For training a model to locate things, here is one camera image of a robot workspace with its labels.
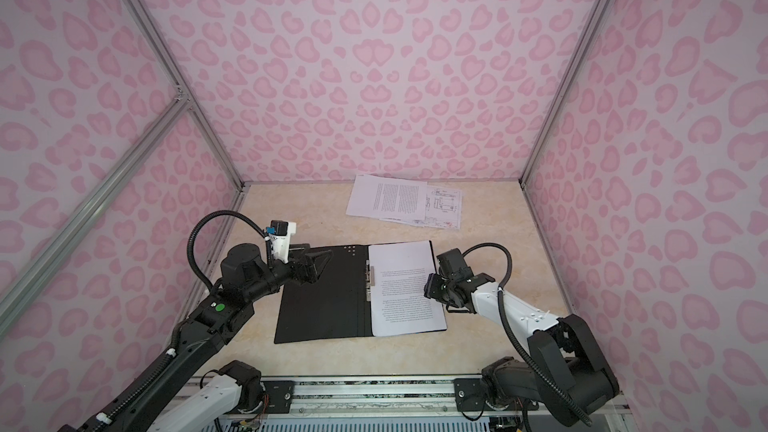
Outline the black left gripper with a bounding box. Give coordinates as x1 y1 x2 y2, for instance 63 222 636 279
245 240 332 305

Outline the orange and black folder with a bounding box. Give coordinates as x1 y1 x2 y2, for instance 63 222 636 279
274 241 448 345

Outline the large text paper sheet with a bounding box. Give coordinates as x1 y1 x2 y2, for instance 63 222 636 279
368 241 447 337

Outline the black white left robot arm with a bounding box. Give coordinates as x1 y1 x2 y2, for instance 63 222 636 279
77 243 333 431

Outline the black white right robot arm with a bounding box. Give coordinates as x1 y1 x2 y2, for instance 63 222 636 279
424 274 620 426

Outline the technical drawing paper sheet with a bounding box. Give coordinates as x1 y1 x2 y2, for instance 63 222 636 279
393 185 463 230

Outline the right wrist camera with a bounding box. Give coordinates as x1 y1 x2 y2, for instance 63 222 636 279
437 248 474 282

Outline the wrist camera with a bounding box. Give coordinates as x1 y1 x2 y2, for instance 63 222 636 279
266 220 297 263
437 248 474 282

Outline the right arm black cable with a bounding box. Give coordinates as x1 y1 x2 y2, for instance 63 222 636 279
461 242 592 428

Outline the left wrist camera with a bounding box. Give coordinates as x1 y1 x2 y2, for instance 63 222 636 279
266 220 297 263

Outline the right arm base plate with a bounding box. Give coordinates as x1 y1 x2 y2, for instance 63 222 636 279
452 377 539 413

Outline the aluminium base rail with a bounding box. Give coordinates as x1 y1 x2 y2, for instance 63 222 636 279
110 373 637 432

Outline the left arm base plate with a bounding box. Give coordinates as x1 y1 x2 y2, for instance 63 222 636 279
225 380 296 415

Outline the diagonal aluminium frame bar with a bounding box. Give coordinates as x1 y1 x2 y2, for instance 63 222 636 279
1 93 189 337

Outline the aluminium corner frame post left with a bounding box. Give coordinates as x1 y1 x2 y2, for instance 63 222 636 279
121 0 245 191

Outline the aluminium corner frame post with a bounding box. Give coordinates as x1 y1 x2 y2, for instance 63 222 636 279
121 0 245 191
519 0 616 191

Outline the aluminium corner frame post right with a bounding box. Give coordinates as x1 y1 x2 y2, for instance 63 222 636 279
519 0 616 191

